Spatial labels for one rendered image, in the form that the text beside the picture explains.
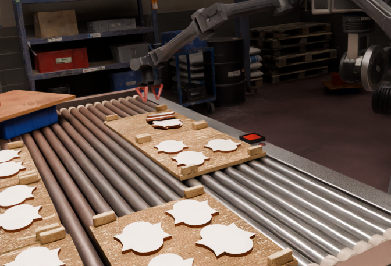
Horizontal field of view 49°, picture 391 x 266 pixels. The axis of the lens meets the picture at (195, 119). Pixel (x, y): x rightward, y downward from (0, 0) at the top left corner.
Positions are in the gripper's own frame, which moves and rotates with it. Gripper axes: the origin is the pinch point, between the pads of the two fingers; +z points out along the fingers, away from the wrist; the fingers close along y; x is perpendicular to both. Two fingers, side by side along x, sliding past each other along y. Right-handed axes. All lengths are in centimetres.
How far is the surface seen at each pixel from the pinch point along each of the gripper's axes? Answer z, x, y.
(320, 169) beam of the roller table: 30, -87, -24
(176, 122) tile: 11.4, -19.3, -8.5
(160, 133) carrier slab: 14.4, -17.4, -17.9
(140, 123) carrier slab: 10.3, 0.1, -10.3
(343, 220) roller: 36, -102, -53
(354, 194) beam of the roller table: 34, -101, -37
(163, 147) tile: 18.0, -31.1, -34.3
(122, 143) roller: 16.2, -5.5, -29.7
